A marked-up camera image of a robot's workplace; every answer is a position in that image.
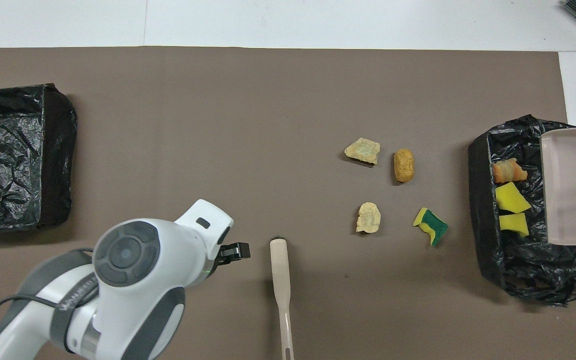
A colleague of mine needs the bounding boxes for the small yellow sponge piece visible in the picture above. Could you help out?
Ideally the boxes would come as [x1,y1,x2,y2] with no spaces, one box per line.
[499,212,530,238]

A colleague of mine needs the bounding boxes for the toy bread roll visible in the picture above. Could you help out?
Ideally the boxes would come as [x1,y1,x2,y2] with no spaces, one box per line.
[356,201,382,235]

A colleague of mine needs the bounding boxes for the closed black bag bin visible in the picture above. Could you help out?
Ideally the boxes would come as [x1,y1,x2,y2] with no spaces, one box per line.
[0,83,78,233]

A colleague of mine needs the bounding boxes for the brown fried nugget toy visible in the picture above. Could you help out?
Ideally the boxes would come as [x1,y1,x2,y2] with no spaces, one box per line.
[393,148,415,184]

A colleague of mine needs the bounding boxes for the beige hand brush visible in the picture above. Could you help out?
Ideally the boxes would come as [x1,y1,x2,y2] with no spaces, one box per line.
[269,236,296,360]

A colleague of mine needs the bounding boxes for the toy croissant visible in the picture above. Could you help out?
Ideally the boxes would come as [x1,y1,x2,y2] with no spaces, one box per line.
[492,158,529,184]

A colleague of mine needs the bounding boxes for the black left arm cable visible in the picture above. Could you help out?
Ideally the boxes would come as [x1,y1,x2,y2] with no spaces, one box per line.
[0,292,94,360]

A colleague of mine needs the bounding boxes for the pale bread slice piece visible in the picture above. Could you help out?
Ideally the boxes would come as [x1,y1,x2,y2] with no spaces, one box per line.
[344,137,382,166]

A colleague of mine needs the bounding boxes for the green and yellow sponge piece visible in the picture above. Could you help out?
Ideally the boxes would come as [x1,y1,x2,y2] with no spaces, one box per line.
[412,207,449,247]

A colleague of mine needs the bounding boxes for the beige plastic dustpan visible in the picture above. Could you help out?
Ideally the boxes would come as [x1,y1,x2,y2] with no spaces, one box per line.
[539,127,576,246]

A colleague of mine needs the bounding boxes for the open black bag bin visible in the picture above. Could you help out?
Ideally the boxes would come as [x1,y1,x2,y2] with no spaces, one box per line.
[468,114,576,307]

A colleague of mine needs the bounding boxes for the brown paper table mat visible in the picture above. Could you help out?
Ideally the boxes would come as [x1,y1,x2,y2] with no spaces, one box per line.
[0,46,576,360]

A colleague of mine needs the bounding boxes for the large yellow sponge piece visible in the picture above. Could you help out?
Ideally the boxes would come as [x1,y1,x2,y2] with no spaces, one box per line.
[495,181,532,214]

